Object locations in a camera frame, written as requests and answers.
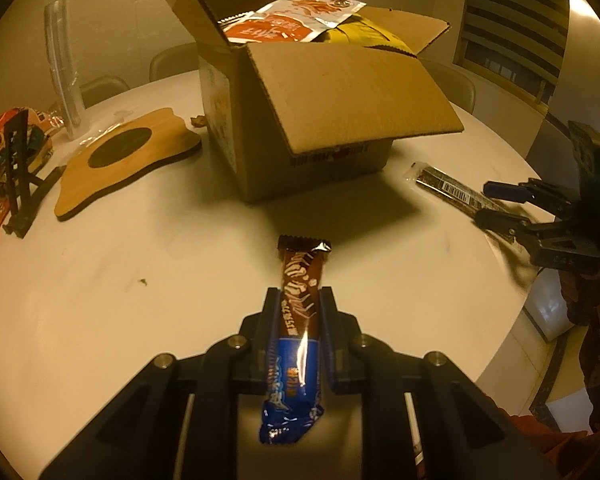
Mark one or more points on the white orange snack packet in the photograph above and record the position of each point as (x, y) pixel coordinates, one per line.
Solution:
(290, 20)

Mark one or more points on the stainless steel refrigerator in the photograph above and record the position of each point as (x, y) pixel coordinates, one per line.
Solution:
(595, 60)

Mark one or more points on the brown and blue chocolate bar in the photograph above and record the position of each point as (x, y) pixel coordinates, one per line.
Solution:
(300, 310)

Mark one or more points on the small brown wrapper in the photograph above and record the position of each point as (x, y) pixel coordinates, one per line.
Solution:
(198, 122)

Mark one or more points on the black folding phone stand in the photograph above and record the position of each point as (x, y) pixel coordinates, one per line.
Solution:
(22, 215)

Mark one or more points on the beige chair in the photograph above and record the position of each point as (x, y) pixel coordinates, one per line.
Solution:
(100, 89)
(175, 60)
(455, 85)

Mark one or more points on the clear plastic wrapper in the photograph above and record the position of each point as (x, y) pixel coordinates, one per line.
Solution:
(97, 132)

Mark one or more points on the yellow snack packet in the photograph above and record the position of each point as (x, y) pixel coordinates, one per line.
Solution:
(365, 35)

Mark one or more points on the clear plastic cup sleeve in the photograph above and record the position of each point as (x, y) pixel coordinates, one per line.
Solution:
(65, 75)

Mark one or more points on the dark seaweed strip packet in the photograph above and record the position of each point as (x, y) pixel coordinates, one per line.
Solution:
(445, 187)

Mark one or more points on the striped window blind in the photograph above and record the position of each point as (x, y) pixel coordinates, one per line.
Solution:
(515, 15)

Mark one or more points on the brown cardboard box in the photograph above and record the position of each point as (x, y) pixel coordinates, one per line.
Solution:
(330, 100)

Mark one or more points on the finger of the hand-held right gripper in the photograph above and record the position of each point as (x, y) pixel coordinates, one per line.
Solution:
(502, 189)
(500, 222)

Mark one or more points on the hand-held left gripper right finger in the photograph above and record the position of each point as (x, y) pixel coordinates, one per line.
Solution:
(330, 360)

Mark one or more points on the wooden trivet with dark circle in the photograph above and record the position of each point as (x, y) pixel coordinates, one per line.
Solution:
(180, 140)

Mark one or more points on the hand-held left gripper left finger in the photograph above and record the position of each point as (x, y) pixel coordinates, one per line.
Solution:
(271, 340)

